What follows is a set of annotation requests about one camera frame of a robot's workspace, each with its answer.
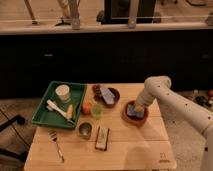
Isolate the blue sponge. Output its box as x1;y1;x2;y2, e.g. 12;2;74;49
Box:
127;104;145;119

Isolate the orange terracotta bowl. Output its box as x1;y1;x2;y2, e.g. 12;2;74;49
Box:
121;100;149;127

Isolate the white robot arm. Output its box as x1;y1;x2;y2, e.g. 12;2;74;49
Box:
134;76;213;171

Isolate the grey packet in bowl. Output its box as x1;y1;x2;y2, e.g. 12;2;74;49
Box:
100;86;115;104

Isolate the small green cup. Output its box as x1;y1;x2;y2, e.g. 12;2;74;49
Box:
91;104;102;119

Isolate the dark brown bowl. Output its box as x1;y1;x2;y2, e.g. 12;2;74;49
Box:
92;84;120;108

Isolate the brown chocolate bar box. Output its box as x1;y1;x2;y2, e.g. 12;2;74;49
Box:
95;127;109;151

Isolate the orange fruit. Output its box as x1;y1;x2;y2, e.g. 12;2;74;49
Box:
82;102;92;115

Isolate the small metal cup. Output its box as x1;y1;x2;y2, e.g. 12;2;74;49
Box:
78;122;92;139

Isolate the yellow wedge in tray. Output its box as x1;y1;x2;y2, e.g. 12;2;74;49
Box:
66;104;73;119

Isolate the white cup in tray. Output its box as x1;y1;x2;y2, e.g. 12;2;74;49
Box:
55;84;70;101

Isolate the white brush in tray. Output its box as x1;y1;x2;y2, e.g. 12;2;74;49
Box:
47;100;70;119

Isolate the silver fork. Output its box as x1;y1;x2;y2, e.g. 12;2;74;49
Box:
49;130;65;163

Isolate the green plastic tray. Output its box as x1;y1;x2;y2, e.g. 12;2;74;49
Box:
32;81;87;129

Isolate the black chair base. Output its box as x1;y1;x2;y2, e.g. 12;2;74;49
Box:
0;109;29;162

